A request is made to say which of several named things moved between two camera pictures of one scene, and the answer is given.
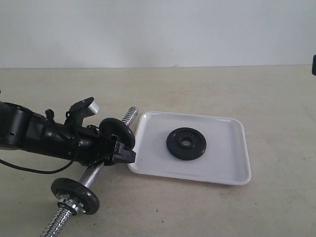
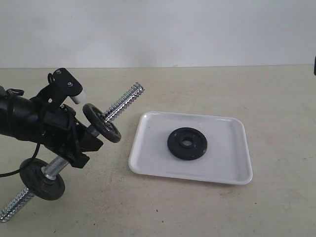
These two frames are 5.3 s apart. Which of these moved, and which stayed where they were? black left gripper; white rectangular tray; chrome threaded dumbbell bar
Moved: chrome threaded dumbbell bar; black left gripper
Stayed: white rectangular tray
